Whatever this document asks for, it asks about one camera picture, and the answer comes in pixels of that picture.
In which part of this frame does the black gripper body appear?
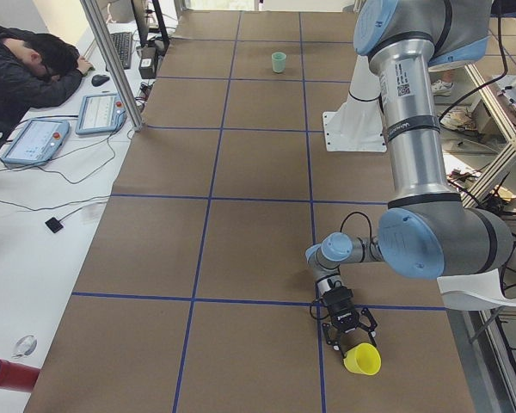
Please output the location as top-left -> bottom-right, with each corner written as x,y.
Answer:
322,287 -> 359,333

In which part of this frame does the red cylinder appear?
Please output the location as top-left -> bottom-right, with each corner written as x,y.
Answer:
0,359 -> 40,393

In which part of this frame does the black keyboard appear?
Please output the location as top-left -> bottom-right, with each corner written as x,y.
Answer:
109,32 -> 132,70

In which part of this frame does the white curved shell piece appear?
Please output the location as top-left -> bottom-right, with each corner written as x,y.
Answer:
437,269 -> 516,311

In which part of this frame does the small black square puck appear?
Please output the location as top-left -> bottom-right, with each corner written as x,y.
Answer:
45,217 -> 64,233

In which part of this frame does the person in black jacket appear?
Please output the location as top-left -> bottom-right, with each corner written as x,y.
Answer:
0,26 -> 93,139

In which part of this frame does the black box with label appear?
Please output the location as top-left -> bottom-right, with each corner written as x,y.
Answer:
138,46 -> 158,79

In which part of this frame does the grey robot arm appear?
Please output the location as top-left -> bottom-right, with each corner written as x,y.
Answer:
305,1 -> 513,350

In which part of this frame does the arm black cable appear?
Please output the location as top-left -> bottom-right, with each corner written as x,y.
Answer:
309,211 -> 382,320

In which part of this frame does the black computer monitor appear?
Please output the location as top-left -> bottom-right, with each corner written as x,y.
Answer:
131,0 -> 170,51

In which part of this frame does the yellow plastic cup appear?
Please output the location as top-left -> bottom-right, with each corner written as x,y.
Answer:
343,342 -> 382,376

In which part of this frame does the blue teach pendant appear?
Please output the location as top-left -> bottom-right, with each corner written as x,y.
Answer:
1,119 -> 71,166
75,93 -> 126,135

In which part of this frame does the white central pedestal column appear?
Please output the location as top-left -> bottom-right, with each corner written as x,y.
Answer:
322,56 -> 387,153

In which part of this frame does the black computer mouse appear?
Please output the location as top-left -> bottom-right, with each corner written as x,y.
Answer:
91,74 -> 110,87

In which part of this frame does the clear plastic lid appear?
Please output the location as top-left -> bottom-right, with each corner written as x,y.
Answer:
12,335 -> 38,359

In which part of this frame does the green plastic cup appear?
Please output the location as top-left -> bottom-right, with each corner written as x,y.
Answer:
271,52 -> 287,74

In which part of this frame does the near blue teach pendant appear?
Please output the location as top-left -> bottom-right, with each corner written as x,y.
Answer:
1,119 -> 71,166

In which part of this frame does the aluminium frame post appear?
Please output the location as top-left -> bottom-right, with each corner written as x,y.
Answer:
80,0 -> 144,132

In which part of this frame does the far blue teach pendant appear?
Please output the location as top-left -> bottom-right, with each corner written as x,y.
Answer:
75,93 -> 126,135

